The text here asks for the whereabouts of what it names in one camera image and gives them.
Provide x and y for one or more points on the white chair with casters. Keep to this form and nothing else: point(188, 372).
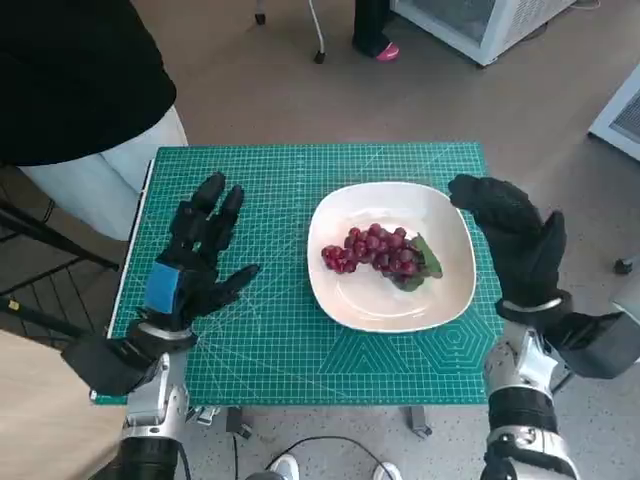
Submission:
point(318, 30)

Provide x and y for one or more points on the green cutting mat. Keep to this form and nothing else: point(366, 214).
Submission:
point(280, 350)

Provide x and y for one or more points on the silver table clamp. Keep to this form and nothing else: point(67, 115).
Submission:
point(205, 415)

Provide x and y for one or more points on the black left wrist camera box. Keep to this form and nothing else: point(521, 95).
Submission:
point(110, 365)

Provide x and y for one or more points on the standing person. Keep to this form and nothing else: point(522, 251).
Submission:
point(75, 75)

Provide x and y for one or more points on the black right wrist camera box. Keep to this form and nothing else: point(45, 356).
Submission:
point(595, 345)

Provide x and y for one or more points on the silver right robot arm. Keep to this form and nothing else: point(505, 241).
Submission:
point(522, 400)

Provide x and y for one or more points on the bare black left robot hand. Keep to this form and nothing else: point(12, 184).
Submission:
point(195, 240)

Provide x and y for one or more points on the white mesh cabinet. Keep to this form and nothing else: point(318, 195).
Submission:
point(505, 25)

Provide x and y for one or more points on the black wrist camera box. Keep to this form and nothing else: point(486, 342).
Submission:
point(110, 365)
point(595, 345)

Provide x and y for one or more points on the white vented box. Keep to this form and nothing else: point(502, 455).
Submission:
point(622, 120)

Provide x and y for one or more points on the red toy grape bunch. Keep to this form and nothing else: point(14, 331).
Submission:
point(380, 250)

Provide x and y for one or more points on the black table leg bracket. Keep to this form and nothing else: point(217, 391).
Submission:
point(237, 422)
point(419, 422)

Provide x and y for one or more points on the white square plate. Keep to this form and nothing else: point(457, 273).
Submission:
point(390, 310)

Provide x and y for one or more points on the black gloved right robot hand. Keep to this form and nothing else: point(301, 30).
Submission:
point(525, 250)

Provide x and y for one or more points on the light wooden board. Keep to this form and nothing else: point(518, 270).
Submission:
point(40, 415)

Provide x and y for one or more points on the white shoe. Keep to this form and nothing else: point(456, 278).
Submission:
point(389, 471)
point(286, 467)

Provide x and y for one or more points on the black metal rack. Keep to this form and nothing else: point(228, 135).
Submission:
point(30, 240)

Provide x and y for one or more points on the black caster wheel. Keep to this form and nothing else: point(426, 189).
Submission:
point(623, 265)

